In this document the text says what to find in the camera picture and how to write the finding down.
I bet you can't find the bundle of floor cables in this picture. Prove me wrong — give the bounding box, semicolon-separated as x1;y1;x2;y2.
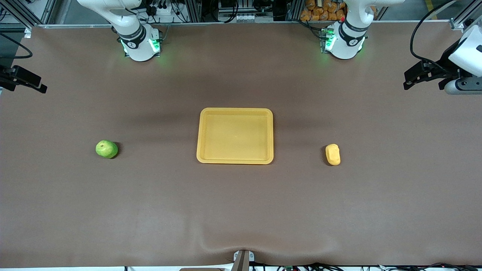
250;262;482;271

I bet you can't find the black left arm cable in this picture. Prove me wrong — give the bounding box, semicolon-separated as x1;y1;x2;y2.
410;0;458;74

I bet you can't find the aluminium frame post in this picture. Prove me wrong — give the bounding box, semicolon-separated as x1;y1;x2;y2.
187;0;202;22
287;0;303;21

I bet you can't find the brown table mat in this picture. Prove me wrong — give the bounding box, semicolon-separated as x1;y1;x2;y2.
0;23;482;268

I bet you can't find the green apple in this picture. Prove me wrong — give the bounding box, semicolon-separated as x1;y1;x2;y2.
95;140;119;159

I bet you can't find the large white power strip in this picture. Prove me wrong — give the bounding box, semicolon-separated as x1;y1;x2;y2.
145;3;179;16

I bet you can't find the aluminium corner frame beam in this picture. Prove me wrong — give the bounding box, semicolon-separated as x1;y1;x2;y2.
450;2;482;30
0;0;57;29

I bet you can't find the pile of orange items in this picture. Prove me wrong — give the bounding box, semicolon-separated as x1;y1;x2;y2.
300;0;347;21

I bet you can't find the silver table edge rail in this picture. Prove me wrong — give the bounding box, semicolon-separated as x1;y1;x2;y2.
38;21;452;29

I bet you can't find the yellow potato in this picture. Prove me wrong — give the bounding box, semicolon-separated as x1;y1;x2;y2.
325;143;341;166

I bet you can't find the yellow plastic tray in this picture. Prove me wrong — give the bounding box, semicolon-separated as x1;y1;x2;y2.
196;108;274;165

